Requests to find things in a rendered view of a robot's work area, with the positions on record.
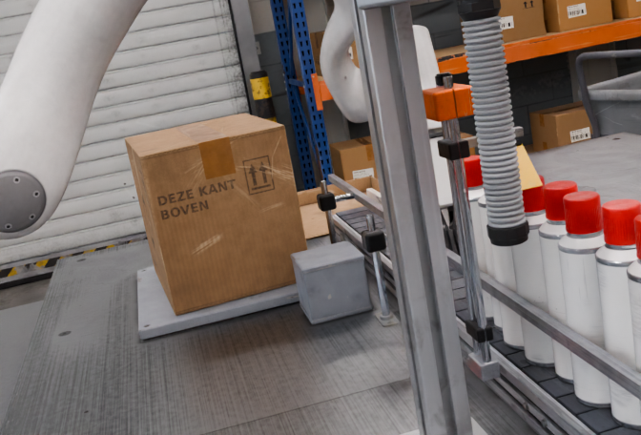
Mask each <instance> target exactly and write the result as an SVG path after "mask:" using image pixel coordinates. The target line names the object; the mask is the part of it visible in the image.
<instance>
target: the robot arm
mask: <svg viewBox="0 0 641 435"><path fill-rule="evenodd" d="M147 1H148V0H39V1H38V3H37V5H36V7H35V9H34V10H33V12H32V14H31V17H30V19H29V22H28V24H27V26H26V28H25V29H24V31H23V34H22V36H21V38H20V40H19V43H18V45H17V48H16V50H15V53H14V55H13V58H12V60H11V62H10V65H9V68H8V70H7V73H6V75H5V78H4V80H3V83H2V85H1V87H0V239H3V240H9V239H15V238H22V237H24V236H26V235H29V234H31V233H33V232H34V231H36V230H38V229H39V228H40V227H42V226H43V225H44V224H45V223H46V222H47V221H48V220H49V219H50V217H51V216H52V215H53V213H54V212H55V210H56V208H57V207H58V205H59V203H60V201H61V199H62V197H63V196H64V194H65V191H66V189H67V186H68V184H69V181H70V178H71V175H72V170H73V167H74V164H75V161H76V159H77V156H78V153H79V150H80V146H81V143H82V140H83V136H84V133H85V130H86V127H87V123H88V120H89V117H90V113H91V110H92V107H93V103H94V100H95V97H96V94H97V92H98V89H99V86H100V84H101V81H102V79H103V77H104V74H105V72H106V70H107V69H108V67H109V65H110V63H111V61H112V59H113V57H114V54H115V53H116V51H117V49H118V47H119V46H120V44H121V42H122V40H123V39H124V37H125V35H126V34H127V32H128V30H129V29H130V27H131V25H132V24H133V22H134V20H135V19H136V17H137V16H138V14H139V12H140V11H141V9H142V8H143V6H144V5H145V4H146V2H147ZM334 4H335V8H334V11H333V13H332V16H331V18H330V20H329V22H328V24H327V27H326V30H325V32H324V36H323V39H322V43H321V48H320V69H321V74H322V76H323V79H324V82H325V84H326V86H327V88H328V90H329V92H330V93H331V95H332V96H333V98H334V100H335V102H336V103H337V105H338V107H339V108H340V110H341V112H342V114H343V115H344V116H345V117H346V118H347V119H348V120H350V121H351V122H354V123H363V122H367V121H368V117H367V111H366V105H365V99H364V93H363V87H362V77H361V71H360V69H359V68H357V67H356V66H355V65H354V63H353V62H352V59H351V57H350V54H349V48H350V46H351V45H352V43H353V42H354V40H355V35H354V30H353V24H352V18H351V12H350V7H349V1H348V0H334ZM413 30H414V36H415V42H416V49H417V55H418V62H419V68H420V75H421V81H422V88H423V90H425V89H430V88H435V87H436V83H435V75H436V74H437V73H440V72H439V68H438V64H437V60H436V57H435V53H434V50H433V46H432V42H431V38H430V35H429V31H428V29H427V28H426V27H424V26H417V25H414V26H413ZM427 126H428V132H429V139H430V146H431V152H432V158H433V165H434V172H435V177H436V184H437V191H438V198H439V204H440V210H443V209H447V210H448V219H449V228H448V226H447V224H446V222H445V218H444V215H443V213H442V211H441V217H442V224H443V230H444V236H445V247H446V248H448V249H449V250H451V251H452V252H454V253H455V254H457V255H458V256H460V249H459V242H458V236H457V229H456V222H455V216H454V209H453V202H452V195H451V189H450V182H449V175H448V169H447V162H446V158H443V157H440V156H439V150H438V144H437V141H438V140H441V139H444V137H443V130H442V123H441V122H437V121H433V120H430V119H427Z"/></svg>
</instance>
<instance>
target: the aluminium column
mask: <svg viewBox="0 0 641 435"><path fill-rule="evenodd" d="M348 1H349V7H350V12H351V18H352V24H353V30H354V35H355V41H356V47H357V54H358V59H359V65H360V71H361V77H362V87H363V93H364V99H365V105H366V111H367V117H368V123H369V129H370V134H371V140H372V146H373V152H374V157H375V163H376V170H377V176H378V181H379V187H380V193H381V199H382V205H383V215H384V221H385V228H386V233H387V239H388V245H389V251H390V257H391V262H392V268H393V274H394V281H395V286H396V292H397V298H398V304H399V309H400V315H401V321H402V327H403V338H404V344H405V350H406V356H407V361H408V367H409V373H410V379H411V384H412V390H413V397H414V403H415V408H416V414H417V420H418V426H419V431H420V435H473V429H472V422H471V417H470V410H469V403H468V397H467V391H466V384H465V372H464V366H463V359H462V352H461V346H460V340H459V333H458V326H457V320H456V313H455V307H454V300H453V294H452V287H451V281H450V275H449V268H448V261H447V255H446V249H445V236H444V230H443V224H442V217H441V210H440V204H439V198H438V191H437V184H436V177H435V172H434V165H433V158H432V152H431V146H430V139H429V132H428V126H427V120H426V113H425V106H424V95H423V88H422V81H421V75H420V68H419V62H418V55H417V49H416V42H415V36H414V30H413V23H412V16H411V10H410V4H409V2H408V3H402V4H397V5H392V6H386V7H380V8H375V9H370V10H360V9H359V8H358V6H357V0H348Z"/></svg>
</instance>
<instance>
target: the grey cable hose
mask: <svg viewBox="0 0 641 435"><path fill-rule="evenodd" d="M458 1H459V4H460V5H458V6H457V8H458V15H459V16H460V17H461V19H462V20H463V22H462V23H461V24H462V26H464V28H463V29H462V31H463V32H464V33H465V34H463V38H465V40H464V43H465V44H466V46H465V50H467V52H466V53H465V55H466V56H468V58H467V59H466V61H467V62H469V63H468V64H467V67H468V68H469V70H468V71H467V72H468V73H470V76H469V77H468V79H471V81H469V85H471V86H472V87H470V90H471V91H472V92H473V93H471V96H472V97H474V98H472V99H471V101H472V103H474V104H473V105H472V107H473V109H475V110H474V111H473V113H474V114H476V115H475V116H474V119H475V120H477V121H475V125H476V126H477V127H476V128H475V129H476V132H478V133H477V134H476V136H477V137H479V138H478V139H477V142H478V143H479V144H478V148H479V149H480V150H479V154H480V159H481V161H480V164H481V165H482V167H481V170H482V176H483V182H484V183H483V186H484V192H485V198H486V208H487V211H486V213H487V214H488V216H487V219H488V225H487V226H486V230H487V236H488V237H489V239H490V242H491V244H493V245H496V246H504V247H505V246H514V245H518V244H521V243H524V242H525V241H527V240H528V234H529V226H528V221H527V220H526V218H525V212H524V210H525V207H524V206H523V205H524V202H523V196H522V193H523V191H522V190H521V188H522V185H521V184H520V183H521V179H520V178H519V177H520V173H519V172H520V168H519V167H518V166H519V162H518V161H517V160H518V156H517V154H518V153H517V151H516V149H517V146H516V145H515V143H516V139H514V138H515V136H516V135H515V134H514V132H515V129H514V128H512V127H513V126H514V123H513V122H512V120H513V116H511V115H512V111H511V110H510V109H512V106H511V105H510V104H509V103H511V99H509V97H510V93H508V92H509V87H507V86H508V85H509V83H508V81H507V80H508V76H507V75H506V74H507V70H505V68H506V67H507V64H504V62H506V59H505V58H503V56H505V55H506V53H505V52H503V50H504V49H505V47H504V46H502V44H504V40H501V38H503V35H502V34H500V32H501V31H503V30H502V28H500V26H501V25H502V23H501V22H499V20H500V19H501V16H498V14H499V12H500V9H501V3H500V0H456V2H458Z"/></svg>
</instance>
